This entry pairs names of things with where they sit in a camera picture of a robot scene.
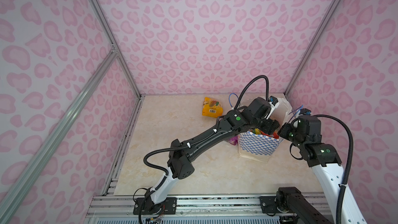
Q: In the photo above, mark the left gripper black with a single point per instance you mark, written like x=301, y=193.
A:
x=271, y=126

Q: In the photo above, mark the red fruit snack bag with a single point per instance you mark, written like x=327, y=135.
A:
x=259, y=132

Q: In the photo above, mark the yellow snack bag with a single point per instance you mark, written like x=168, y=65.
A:
x=211, y=108

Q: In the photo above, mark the aluminium frame post right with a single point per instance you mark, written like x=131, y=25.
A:
x=325, y=21

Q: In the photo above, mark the purple snack bag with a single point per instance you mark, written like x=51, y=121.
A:
x=233, y=141

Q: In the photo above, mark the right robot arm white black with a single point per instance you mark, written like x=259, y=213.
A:
x=326, y=164

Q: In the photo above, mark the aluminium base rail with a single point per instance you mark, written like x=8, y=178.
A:
x=200, y=209

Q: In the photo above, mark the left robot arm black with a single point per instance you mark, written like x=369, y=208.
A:
x=176, y=162

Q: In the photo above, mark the aluminium diagonal frame bar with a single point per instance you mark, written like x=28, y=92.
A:
x=33, y=170

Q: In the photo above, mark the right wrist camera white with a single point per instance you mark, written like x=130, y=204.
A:
x=305, y=112

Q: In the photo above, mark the aluminium frame rail left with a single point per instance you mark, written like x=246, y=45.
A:
x=95, y=4

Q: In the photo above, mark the blue checkered paper bag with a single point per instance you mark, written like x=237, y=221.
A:
x=261, y=147

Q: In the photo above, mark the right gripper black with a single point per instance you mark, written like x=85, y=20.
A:
x=284, y=128

